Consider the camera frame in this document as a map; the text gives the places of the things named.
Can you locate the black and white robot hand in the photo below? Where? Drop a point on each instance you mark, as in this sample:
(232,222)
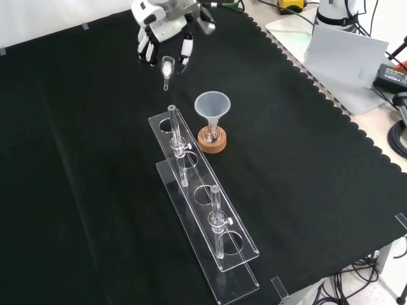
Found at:
(165,27)

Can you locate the translucent plastic funnel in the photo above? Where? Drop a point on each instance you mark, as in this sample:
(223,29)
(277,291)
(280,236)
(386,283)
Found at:
(212,105)

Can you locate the round-bottom glass flask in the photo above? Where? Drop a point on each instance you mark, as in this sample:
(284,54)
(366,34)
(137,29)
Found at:
(212,136)

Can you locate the clear acrylic funnel stand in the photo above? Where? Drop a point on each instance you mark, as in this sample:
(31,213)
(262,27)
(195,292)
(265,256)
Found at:
(203,190)

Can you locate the yellow stop button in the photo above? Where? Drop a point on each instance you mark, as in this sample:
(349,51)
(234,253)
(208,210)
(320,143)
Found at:
(291,4)

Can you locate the black bench cloth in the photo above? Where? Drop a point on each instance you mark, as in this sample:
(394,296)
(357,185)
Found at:
(95,159)

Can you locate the grey paper card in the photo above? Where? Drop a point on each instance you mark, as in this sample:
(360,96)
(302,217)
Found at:
(343,54)

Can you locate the black power adapter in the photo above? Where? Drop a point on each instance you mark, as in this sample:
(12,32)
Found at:
(391,76)

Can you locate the black tripod leg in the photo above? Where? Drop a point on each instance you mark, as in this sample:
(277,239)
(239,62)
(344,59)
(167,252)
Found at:
(397,49)

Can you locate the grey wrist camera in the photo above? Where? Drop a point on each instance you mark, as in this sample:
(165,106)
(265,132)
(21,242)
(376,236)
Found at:
(206,25)

